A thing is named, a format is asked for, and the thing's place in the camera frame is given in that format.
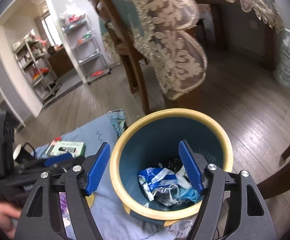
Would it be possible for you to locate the green medicine box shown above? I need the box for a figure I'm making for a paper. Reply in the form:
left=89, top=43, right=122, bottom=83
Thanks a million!
left=46, top=140, right=85, bottom=158

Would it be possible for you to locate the person's left hand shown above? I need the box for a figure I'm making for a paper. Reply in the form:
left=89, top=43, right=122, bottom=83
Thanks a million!
left=0, top=202, right=22, bottom=239

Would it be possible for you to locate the blue white plastic wrapper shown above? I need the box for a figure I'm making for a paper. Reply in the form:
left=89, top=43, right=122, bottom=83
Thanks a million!
left=137, top=167, right=179, bottom=202

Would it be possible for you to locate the brown wooden cabinet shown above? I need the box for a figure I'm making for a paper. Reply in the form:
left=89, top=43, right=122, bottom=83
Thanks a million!
left=48, top=46, right=74, bottom=78

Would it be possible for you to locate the yellow rimmed teal trash bin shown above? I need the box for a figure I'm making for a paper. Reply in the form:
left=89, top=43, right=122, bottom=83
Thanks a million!
left=109, top=108, right=233, bottom=226

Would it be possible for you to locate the white rolling shelf cart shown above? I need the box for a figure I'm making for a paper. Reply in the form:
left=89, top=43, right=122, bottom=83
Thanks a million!
left=59, top=13, right=111, bottom=84

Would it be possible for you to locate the blue face mask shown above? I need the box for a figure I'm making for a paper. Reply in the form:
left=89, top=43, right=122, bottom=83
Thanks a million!
left=169, top=187, right=203, bottom=205

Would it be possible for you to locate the metal kitchen shelf rack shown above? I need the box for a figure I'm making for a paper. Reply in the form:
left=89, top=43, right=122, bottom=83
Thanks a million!
left=12, top=33, right=61, bottom=105

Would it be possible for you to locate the teal lace tablecloth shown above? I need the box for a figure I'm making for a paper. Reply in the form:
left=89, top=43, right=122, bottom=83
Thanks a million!
left=112, top=0, right=283, bottom=100

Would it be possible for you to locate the wooden dining chair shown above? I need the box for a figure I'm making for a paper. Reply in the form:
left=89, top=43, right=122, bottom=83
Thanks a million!
left=88, top=0, right=159, bottom=114

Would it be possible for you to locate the light blue cartoon cloth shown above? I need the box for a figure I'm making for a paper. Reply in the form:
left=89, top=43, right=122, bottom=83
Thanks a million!
left=33, top=109, right=201, bottom=240

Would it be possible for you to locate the black ceramic mug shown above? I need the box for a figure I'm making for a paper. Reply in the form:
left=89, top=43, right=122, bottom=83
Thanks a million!
left=13, top=142, right=36, bottom=165

